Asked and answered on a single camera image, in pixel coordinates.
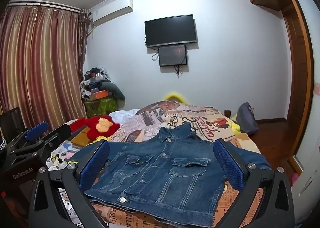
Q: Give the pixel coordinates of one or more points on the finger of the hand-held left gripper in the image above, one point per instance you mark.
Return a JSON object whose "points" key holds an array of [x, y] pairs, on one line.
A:
{"points": [[37, 129], [58, 130]]}

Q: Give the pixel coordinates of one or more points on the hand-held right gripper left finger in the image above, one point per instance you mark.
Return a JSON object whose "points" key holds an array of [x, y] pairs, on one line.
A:
{"points": [[96, 165]]}

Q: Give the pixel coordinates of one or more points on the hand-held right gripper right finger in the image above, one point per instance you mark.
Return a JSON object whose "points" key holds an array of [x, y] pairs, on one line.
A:
{"points": [[228, 165]]}

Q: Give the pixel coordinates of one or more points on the blue denim jeans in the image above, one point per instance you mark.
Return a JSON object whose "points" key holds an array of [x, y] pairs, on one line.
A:
{"points": [[162, 168]]}

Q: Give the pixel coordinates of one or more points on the brown cardboard box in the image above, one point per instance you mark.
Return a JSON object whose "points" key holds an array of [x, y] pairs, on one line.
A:
{"points": [[81, 138]]}

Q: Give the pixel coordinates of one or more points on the black chair back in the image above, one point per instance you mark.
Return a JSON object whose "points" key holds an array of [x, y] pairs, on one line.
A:
{"points": [[11, 123]]}

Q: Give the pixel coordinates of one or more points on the red plush toy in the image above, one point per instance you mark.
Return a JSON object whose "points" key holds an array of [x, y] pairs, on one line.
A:
{"points": [[100, 125]]}

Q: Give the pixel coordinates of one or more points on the cartoon print sheet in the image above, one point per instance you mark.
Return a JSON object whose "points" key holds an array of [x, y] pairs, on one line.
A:
{"points": [[67, 203]]}

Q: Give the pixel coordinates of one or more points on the green patterned cloth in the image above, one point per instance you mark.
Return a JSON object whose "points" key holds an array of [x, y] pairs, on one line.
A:
{"points": [[100, 107]]}

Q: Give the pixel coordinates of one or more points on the grey backpack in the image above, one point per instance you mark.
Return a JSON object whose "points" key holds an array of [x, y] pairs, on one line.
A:
{"points": [[246, 118]]}

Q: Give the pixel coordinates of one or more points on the orange box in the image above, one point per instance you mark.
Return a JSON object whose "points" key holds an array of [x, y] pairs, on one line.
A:
{"points": [[98, 94]]}

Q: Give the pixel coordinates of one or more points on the white cloth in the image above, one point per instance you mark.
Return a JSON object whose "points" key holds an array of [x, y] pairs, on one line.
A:
{"points": [[122, 115]]}

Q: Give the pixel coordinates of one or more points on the pile of clutter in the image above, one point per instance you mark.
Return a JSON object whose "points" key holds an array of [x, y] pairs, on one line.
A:
{"points": [[93, 78]]}

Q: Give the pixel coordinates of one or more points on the newspaper print blanket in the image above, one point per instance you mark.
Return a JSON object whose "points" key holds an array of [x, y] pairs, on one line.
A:
{"points": [[150, 118]]}

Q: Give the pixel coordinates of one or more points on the striped red curtain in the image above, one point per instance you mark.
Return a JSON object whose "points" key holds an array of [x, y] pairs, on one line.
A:
{"points": [[37, 55]]}

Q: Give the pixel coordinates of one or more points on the white door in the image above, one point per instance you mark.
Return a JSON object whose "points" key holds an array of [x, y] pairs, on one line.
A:
{"points": [[307, 180]]}

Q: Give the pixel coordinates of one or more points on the white air conditioner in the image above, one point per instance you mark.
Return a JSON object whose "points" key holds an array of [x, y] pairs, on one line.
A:
{"points": [[112, 9]]}

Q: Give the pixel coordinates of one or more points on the small black wall monitor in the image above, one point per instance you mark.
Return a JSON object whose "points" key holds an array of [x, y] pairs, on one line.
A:
{"points": [[172, 55]]}

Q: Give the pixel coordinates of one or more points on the curtain rail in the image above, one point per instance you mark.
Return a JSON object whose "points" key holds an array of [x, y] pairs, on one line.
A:
{"points": [[45, 5]]}

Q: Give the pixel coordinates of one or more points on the wooden door frame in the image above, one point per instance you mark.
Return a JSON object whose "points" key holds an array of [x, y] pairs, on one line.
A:
{"points": [[300, 43]]}

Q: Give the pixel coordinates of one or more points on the large black wall television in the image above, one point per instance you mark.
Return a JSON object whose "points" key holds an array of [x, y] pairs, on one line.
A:
{"points": [[170, 30]]}

